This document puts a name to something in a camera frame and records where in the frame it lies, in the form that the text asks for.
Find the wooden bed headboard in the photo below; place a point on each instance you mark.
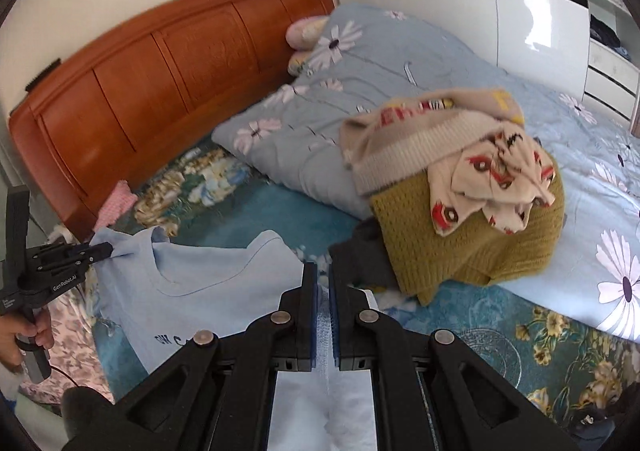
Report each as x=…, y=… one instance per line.
x=140, y=91

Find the dark cloth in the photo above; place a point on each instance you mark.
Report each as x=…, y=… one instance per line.
x=600, y=421

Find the dark grey garment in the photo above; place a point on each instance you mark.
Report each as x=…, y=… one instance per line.
x=360, y=256

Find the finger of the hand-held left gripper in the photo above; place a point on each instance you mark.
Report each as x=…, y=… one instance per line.
x=97, y=251

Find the person's left hand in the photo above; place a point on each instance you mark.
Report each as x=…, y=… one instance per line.
x=42, y=331

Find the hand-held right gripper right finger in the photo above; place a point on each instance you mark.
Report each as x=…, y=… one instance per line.
x=334, y=331

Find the purple floral cloth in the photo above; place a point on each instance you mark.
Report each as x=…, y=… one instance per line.
x=70, y=331

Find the white open shelf unit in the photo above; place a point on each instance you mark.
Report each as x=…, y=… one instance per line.
x=612, y=76

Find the cream car print garment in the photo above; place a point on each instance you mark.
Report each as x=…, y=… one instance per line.
x=475, y=181

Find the olive knit sweater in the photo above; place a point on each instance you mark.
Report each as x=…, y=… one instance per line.
x=425, y=241

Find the dark clothes pile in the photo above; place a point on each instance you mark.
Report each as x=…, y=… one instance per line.
x=605, y=33

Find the light blue t-shirt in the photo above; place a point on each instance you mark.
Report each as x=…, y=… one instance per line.
x=210, y=281

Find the pink checked cloth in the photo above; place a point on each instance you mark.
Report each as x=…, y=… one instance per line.
x=116, y=203

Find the teal floral bedsheet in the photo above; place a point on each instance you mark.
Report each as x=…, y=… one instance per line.
x=280, y=201

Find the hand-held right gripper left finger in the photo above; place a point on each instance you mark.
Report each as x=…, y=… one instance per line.
x=313, y=331

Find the blue floral quilt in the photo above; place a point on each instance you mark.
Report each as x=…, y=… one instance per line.
x=350, y=96

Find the beige knit sweater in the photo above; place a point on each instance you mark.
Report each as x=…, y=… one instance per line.
x=400, y=151

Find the pink floral pillow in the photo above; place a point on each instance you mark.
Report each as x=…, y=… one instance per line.
x=305, y=31

